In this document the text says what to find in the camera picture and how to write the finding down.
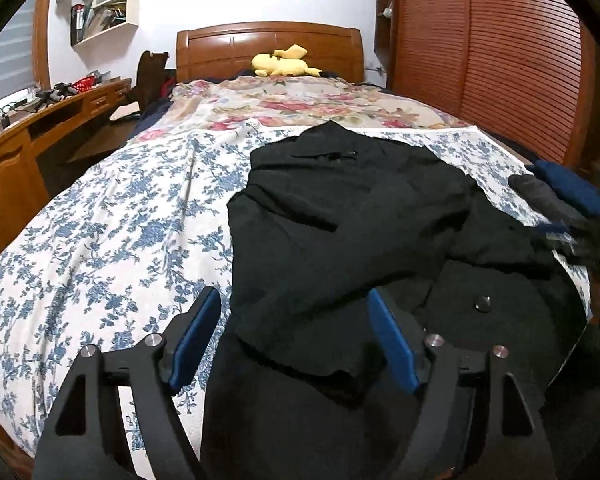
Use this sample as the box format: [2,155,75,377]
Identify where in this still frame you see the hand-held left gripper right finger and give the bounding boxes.
[367,287,551,480]

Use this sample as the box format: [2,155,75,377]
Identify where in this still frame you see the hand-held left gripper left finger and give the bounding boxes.
[32,286,222,480]

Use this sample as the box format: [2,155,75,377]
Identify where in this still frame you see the black double-breasted coat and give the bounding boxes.
[200,121,596,480]

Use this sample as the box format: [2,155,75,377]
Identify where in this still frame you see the navy folded garment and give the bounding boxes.
[525,160,600,216]

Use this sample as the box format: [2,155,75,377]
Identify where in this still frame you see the blue floral bedsheet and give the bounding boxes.
[0,120,593,461]

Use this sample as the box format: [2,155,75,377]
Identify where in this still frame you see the wooden louvered wardrobe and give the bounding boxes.
[375,0,600,166]

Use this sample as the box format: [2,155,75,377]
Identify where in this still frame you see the wooden desk cabinet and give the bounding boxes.
[0,77,133,271]

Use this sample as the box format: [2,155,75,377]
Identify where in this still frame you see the red floral blanket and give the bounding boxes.
[130,77,473,143]

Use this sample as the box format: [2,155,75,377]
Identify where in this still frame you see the dark wooden chair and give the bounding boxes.
[110,50,171,122]

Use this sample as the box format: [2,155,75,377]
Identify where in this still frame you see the yellow plush toy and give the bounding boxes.
[251,45,323,79]

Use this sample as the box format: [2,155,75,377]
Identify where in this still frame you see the wooden headboard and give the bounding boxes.
[176,21,365,84]

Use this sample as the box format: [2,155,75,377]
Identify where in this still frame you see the grey striped window blind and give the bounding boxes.
[0,0,36,111]

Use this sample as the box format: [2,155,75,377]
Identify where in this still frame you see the white wall shelf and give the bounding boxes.
[57,0,143,47]

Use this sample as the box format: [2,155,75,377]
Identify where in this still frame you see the wooden window frame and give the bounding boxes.
[32,0,56,88]

